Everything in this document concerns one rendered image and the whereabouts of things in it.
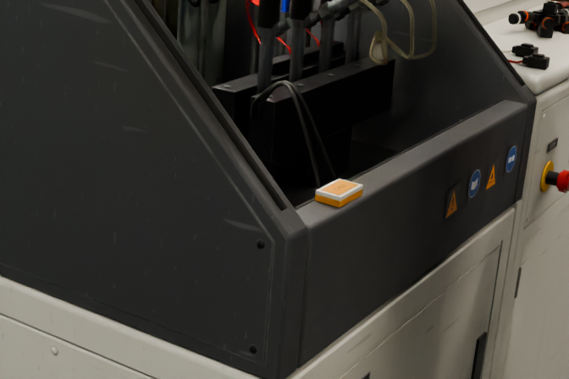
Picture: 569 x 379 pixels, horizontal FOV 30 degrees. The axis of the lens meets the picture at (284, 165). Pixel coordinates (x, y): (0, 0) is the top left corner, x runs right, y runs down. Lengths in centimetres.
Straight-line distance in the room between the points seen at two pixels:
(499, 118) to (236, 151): 55
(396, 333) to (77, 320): 39
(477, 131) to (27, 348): 63
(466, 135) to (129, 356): 51
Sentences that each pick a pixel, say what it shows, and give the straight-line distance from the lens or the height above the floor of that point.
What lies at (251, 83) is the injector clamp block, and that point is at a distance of 142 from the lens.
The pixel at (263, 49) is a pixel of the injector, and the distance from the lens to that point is 138.
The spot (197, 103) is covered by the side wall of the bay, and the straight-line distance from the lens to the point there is 103.
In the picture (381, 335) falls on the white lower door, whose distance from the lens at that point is 127.
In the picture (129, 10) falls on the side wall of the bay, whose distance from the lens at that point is 106.
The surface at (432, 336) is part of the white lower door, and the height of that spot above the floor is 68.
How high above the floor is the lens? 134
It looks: 19 degrees down
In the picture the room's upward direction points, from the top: 4 degrees clockwise
